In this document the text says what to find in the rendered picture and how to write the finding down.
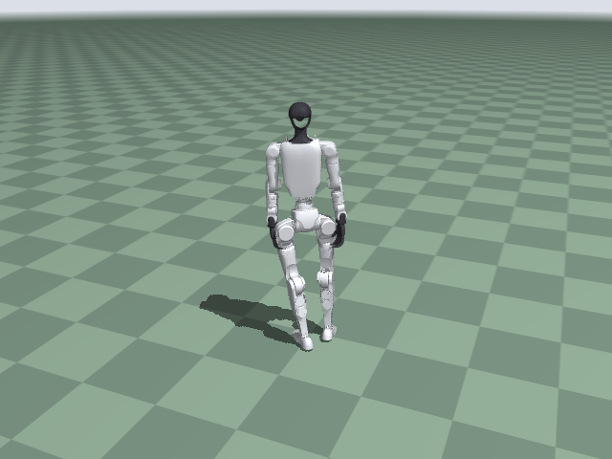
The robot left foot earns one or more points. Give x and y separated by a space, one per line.
306 343

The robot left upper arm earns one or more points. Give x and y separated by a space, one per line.
272 165

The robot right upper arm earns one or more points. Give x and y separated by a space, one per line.
329 150

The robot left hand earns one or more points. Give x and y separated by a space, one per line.
271 225

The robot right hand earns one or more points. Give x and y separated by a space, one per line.
340 231

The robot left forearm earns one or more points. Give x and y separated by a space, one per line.
272 205

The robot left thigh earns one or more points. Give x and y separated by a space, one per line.
284 233

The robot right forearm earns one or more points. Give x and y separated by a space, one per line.
338 202

